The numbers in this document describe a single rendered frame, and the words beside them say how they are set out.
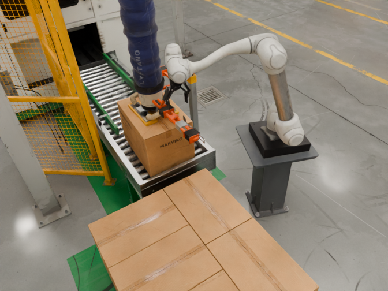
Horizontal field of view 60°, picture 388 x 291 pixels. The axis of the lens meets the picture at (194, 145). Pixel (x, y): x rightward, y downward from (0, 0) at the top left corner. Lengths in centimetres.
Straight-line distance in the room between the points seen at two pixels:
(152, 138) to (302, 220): 152
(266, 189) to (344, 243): 77
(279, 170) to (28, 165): 204
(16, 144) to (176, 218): 137
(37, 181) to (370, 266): 279
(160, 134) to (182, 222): 65
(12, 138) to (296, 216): 242
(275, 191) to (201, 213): 80
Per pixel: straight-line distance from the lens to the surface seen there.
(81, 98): 292
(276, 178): 286
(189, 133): 219
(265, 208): 311
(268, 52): 199
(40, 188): 324
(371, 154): 399
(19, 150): 297
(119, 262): 231
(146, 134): 248
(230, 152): 370
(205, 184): 262
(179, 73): 188
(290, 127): 232
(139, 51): 239
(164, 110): 244
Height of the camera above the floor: 247
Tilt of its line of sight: 41 degrees down
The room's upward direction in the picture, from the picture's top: 4 degrees counter-clockwise
